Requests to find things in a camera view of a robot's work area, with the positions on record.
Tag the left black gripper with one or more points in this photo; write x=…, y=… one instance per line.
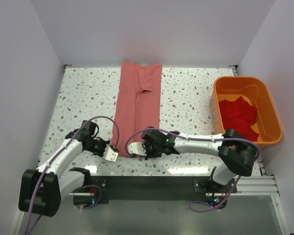
x=104, y=147

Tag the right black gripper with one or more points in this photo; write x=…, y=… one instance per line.
x=145, y=148

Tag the pink t shirt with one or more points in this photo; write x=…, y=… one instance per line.
x=138, y=103

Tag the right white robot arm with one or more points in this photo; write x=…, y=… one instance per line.
x=236, y=152

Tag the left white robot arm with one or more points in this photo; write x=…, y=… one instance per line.
x=43, y=189

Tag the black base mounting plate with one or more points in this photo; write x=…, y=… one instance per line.
x=154, y=188

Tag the red t shirt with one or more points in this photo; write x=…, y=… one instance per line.
x=240, y=116

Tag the orange plastic bin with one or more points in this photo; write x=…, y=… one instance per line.
x=255, y=92

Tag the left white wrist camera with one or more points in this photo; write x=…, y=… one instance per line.
x=110, y=154

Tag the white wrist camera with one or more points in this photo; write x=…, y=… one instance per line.
x=110, y=154
x=136, y=148

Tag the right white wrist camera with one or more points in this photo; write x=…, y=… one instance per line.
x=136, y=148

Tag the aluminium rail frame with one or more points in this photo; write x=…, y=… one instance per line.
x=91, y=95

